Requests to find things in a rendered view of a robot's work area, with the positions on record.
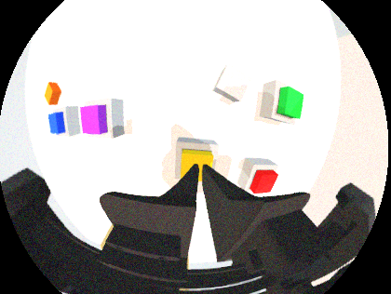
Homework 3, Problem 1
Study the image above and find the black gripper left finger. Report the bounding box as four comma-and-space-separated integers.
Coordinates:
99, 163, 199, 257

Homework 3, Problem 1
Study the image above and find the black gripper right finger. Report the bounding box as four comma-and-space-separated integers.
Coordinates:
202, 165, 311, 263

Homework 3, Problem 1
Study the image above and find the orange block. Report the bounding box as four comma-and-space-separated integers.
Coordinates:
45, 82, 61, 106

